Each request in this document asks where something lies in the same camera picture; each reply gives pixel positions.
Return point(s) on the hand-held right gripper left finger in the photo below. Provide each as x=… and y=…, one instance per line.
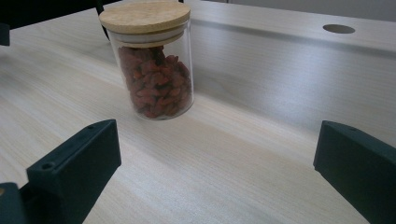
x=74, y=161

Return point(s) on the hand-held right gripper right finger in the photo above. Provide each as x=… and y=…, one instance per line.
x=361, y=165

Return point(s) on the glass jar of red berries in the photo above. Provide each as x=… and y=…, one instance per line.
x=157, y=79

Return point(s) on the wooden jar lid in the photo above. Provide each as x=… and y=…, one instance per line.
x=144, y=17

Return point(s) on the dark object at table edge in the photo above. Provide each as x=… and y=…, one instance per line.
x=4, y=34

